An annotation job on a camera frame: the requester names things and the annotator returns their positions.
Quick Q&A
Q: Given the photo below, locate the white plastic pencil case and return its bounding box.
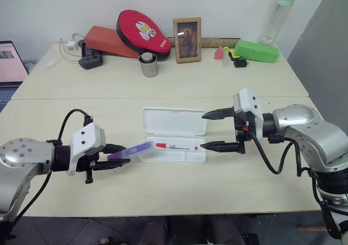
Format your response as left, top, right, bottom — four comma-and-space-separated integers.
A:
140, 106, 208, 166

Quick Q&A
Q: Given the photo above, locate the red rectangular box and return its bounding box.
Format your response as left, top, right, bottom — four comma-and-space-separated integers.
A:
83, 25, 141, 59

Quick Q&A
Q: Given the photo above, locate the red capped white marker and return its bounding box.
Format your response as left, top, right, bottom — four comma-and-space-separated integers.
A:
154, 142, 201, 151

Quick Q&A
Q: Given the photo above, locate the dark rounded shape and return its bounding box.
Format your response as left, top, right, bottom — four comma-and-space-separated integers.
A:
140, 219, 169, 245

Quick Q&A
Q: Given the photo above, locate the wooden photo frame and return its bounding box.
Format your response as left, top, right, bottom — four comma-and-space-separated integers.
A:
172, 16, 203, 64

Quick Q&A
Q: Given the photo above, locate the green pencil case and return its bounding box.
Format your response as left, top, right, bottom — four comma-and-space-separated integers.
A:
234, 39, 281, 64

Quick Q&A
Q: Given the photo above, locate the red paddle case with cartoon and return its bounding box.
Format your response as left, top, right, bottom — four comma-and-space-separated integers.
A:
116, 9, 173, 62

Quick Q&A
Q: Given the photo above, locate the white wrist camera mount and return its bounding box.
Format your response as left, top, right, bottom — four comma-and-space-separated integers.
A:
233, 87, 264, 140
67, 122, 107, 176

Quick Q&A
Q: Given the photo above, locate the yellow small object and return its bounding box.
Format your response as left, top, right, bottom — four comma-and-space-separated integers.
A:
222, 46, 240, 59

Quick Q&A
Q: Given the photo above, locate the white charger with cable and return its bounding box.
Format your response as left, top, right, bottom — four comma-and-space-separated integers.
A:
59, 33, 85, 64

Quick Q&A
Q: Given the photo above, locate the black power strip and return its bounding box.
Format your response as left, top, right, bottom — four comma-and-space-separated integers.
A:
78, 41, 104, 70

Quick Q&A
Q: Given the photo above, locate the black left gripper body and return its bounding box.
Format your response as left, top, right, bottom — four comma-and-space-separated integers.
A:
76, 146, 108, 185

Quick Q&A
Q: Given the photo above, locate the wooden ruler strip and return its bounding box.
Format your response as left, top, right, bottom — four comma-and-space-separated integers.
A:
199, 37, 241, 48

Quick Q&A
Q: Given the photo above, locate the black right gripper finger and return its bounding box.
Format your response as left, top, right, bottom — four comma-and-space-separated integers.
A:
201, 140, 241, 154
201, 107, 236, 121

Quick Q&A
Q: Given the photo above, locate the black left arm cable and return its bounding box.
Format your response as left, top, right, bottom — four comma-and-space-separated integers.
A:
15, 109, 95, 224

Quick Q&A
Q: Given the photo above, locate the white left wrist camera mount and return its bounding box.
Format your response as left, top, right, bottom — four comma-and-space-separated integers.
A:
67, 122, 107, 176

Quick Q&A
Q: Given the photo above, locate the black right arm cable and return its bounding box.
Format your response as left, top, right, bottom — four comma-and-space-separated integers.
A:
249, 130, 304, 178

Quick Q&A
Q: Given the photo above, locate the clear plastic tube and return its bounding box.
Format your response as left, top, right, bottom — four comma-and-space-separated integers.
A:
221, 47, 231, 66

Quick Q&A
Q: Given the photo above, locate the clear bottle with green lid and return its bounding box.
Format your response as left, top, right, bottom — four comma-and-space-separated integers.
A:
259, 0, 299, 48

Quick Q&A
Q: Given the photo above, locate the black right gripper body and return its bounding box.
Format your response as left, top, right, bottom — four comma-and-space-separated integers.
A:
233, 111, 257, 155

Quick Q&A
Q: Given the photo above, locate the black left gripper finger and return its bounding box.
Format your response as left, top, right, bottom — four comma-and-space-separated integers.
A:
104, 144, 128, 154
93, 158, 132, 171

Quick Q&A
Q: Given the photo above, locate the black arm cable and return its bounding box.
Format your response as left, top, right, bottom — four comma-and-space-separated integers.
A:
15, 109, 95, 224
249, 130, 304, 178

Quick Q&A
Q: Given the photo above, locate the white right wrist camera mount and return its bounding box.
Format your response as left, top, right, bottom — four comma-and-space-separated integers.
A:
233, 87, 264, 140

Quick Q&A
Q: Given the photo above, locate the purple marker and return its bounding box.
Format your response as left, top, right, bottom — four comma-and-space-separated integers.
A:
107, 140, 156, 162

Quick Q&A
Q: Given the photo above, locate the black small box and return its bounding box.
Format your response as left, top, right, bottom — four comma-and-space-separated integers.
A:
230, 51, 248, 69

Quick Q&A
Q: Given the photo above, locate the open laptop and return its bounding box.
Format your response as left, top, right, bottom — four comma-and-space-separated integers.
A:
0, 40, 30, 113

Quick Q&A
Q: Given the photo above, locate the stainless steel cup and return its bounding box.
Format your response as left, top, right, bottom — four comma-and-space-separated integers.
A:
138, 52, 159, 78

